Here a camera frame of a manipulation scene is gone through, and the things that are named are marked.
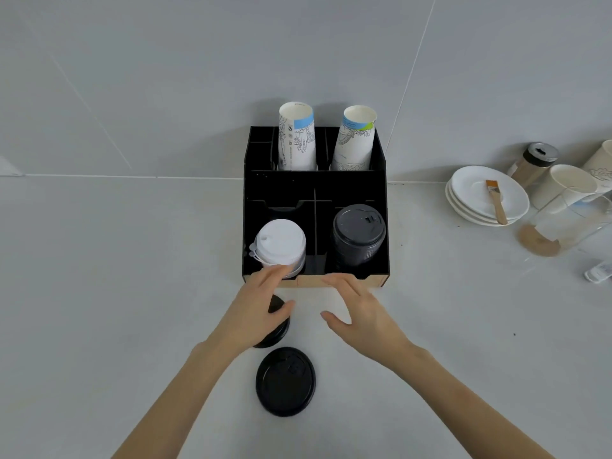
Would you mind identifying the person's right hand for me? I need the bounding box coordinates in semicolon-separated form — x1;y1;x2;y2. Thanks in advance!
320;274;418;372

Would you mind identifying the person's left hand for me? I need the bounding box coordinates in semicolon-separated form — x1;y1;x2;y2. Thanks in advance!
208;265;296;363

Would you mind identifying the black cup lid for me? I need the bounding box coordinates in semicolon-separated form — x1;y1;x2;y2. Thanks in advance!
252;295;291;349
255;347;317;417

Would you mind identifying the person's left forearm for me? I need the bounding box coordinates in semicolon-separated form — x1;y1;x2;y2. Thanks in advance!
111;341;240;459

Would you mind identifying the person's right forearm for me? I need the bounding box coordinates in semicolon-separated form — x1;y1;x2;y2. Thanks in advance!
382;346;556;459

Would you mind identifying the stack of white cup lids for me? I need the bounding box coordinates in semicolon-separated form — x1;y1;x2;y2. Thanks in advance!
248;220;307;281

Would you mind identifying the stack of black cup lids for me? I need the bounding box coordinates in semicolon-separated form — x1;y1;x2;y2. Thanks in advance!
332;204;387;273

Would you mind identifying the black cup and lid organizer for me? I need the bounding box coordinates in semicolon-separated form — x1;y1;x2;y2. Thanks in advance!
241;125;390;289

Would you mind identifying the white plate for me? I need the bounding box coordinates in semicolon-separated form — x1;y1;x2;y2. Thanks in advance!
451;165;530;220
447;180;528;224
445;186;525;228

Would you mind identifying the tall printed paper cup stack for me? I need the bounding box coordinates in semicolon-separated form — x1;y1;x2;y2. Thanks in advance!
277;101;317;171

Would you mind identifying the leaning printed paper cup stack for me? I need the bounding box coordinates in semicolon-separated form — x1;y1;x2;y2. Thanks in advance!
330;105;378;172

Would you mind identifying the brown shaker jar grey lid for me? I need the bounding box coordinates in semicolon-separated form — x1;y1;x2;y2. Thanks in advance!
507;142;560;189

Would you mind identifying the clear glass pitcher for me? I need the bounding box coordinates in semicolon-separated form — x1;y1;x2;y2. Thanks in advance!
518;186;612;257

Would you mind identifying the white printed paper cup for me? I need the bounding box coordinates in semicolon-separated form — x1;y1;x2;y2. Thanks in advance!
581;140;612;188

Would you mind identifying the wooden handled pastry brush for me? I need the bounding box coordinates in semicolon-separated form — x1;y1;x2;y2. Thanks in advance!
486;180;509;225

